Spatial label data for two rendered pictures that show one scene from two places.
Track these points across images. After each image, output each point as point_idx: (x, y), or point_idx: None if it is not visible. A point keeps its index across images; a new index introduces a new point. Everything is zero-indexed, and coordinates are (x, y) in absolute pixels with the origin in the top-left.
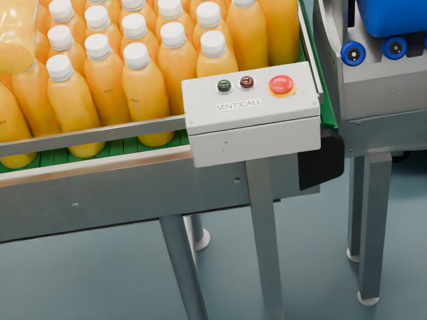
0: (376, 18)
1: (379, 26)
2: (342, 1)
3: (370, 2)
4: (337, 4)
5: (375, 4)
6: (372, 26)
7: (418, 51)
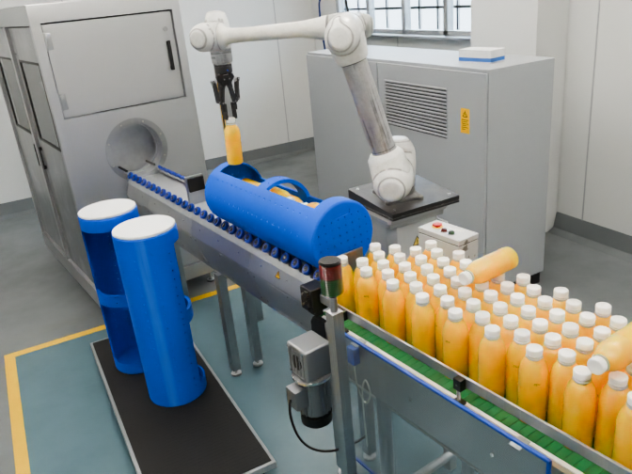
0: (368, 240)
1: (371, 240)
2: (361, 251)
3: (358, 244)
4: (354, 264)
5: (365, 236)
6: (364, 250)
7: None
